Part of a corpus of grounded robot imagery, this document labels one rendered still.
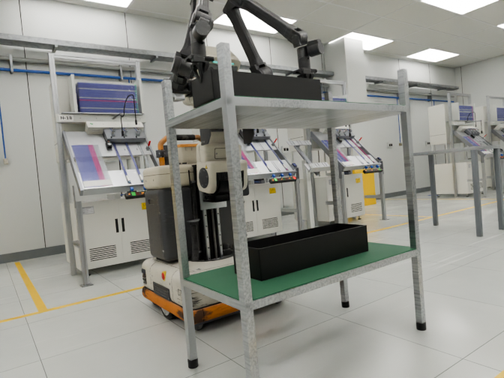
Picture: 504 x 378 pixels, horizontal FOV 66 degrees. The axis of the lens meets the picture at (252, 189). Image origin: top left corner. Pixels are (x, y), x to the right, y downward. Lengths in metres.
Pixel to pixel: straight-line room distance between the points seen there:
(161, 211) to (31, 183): 3.13
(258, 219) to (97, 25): 3.20
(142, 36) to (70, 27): 0.90
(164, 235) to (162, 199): 0.19
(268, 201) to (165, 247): 2.33
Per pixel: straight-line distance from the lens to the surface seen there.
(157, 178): 2.11
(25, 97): 5.21
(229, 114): 1.12
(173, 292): 2.00
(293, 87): 1.75
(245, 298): 1.16
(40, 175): 5.10
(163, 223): 2.11
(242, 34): 2.12
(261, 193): 4.23
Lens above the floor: 0.71
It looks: 2 degrees down
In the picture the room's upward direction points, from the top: 5 degrees counter-clockwise
